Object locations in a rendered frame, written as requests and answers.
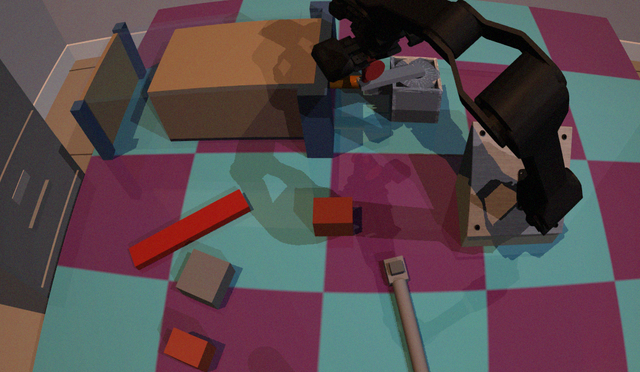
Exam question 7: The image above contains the orange box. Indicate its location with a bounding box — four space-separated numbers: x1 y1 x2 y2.
164 328 216 372
312 197 353 237

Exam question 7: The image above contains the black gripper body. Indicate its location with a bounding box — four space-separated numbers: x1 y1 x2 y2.
311 19 424 82

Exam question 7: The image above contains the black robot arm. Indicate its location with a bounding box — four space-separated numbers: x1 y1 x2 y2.
328 0 583 236

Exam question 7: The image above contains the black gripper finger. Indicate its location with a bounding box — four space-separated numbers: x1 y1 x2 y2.
339 36 370 72
375 43 402 60

